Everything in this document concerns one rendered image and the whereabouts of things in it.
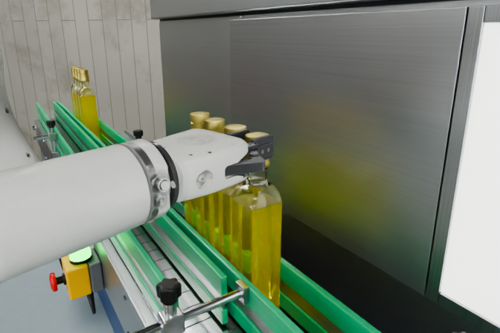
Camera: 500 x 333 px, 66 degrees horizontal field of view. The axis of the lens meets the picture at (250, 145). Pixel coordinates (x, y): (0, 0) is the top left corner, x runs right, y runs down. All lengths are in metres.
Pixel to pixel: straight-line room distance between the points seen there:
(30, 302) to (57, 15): 2.97
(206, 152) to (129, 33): 3.08
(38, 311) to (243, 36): 0.91
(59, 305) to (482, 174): 1.08
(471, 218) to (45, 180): 0.42
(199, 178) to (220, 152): 0.04
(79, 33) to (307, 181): 3.28
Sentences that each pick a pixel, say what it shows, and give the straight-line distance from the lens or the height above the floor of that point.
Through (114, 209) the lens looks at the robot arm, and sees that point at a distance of 0.35.
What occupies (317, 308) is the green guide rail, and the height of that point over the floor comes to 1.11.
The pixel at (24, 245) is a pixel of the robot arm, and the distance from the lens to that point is 0.33.
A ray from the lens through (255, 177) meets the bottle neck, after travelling 0.53.
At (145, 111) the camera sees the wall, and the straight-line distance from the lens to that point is 3.47.
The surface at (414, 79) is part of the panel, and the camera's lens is 0.49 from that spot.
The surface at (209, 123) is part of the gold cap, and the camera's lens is 0.60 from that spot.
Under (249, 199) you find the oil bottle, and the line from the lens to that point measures 0.52.
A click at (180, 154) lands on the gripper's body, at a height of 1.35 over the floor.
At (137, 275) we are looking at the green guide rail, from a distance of 0.70.
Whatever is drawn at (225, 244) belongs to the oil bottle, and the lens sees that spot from 0.61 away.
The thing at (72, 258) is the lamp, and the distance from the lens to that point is 0.92.
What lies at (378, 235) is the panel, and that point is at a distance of 0.56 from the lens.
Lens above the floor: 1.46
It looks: 16 degrees down
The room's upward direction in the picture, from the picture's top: straight up
